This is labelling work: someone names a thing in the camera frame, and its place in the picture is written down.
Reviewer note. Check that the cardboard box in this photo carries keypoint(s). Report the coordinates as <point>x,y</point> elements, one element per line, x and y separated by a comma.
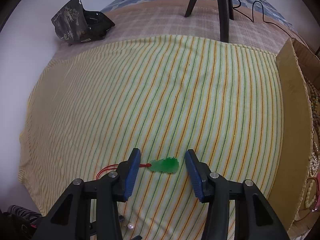
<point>296,64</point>

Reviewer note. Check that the beige plaid blanket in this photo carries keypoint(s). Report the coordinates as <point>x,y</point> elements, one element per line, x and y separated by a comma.
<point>162,17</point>

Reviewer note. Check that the black printed bag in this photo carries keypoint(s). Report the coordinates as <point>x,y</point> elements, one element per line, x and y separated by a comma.
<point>75,25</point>

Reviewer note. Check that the yellow striped cloth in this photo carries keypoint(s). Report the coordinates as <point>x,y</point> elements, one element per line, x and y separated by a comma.
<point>163,95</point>

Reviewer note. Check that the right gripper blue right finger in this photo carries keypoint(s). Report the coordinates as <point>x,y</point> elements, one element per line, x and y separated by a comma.
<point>254,216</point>

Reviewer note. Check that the black tripod stand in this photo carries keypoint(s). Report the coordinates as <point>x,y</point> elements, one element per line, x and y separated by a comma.
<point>225,14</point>

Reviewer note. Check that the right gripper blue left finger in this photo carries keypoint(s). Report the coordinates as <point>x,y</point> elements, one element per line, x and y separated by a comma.
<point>89,208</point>

